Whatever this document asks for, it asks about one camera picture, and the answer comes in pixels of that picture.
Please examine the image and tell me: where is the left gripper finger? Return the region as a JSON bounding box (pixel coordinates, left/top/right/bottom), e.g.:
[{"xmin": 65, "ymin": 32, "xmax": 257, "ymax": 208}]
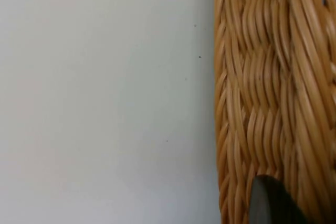
[{"xmin": 247, "ymin": 174, "xmax": 308, "ymax": 224}]

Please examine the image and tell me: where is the brown wicker basket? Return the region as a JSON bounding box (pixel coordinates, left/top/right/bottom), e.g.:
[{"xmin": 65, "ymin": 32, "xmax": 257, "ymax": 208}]
[{"xmin": 213, "ymin": 0, "xmax": 336, "ymax": 224}]

